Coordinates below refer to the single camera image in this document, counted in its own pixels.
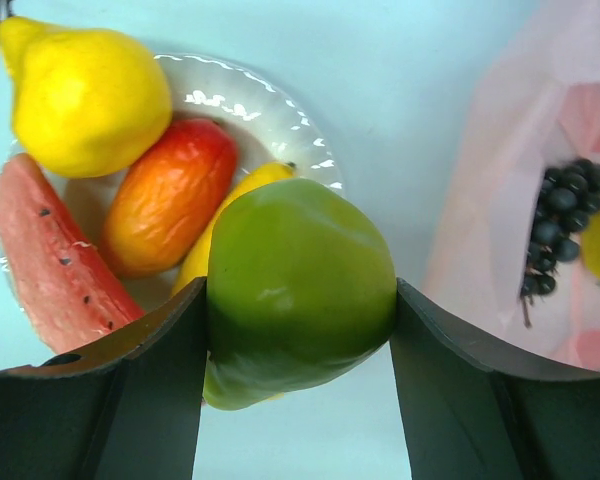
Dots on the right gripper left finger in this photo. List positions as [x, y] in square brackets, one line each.
[126, 406]

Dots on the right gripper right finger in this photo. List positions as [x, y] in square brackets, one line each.
[476, 407]

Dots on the fake watermelon slice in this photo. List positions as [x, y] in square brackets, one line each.
[64, 286]

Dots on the small green fake fruit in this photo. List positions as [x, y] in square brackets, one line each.
[301, 288]

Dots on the red orange fake mango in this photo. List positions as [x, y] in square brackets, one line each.
[168, 197]

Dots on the black fake grapes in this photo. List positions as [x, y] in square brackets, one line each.
[568, 198]

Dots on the yellow fake pear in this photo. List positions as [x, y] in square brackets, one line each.
[85, 95]

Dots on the pink plastic bag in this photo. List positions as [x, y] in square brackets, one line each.
[538, 106]

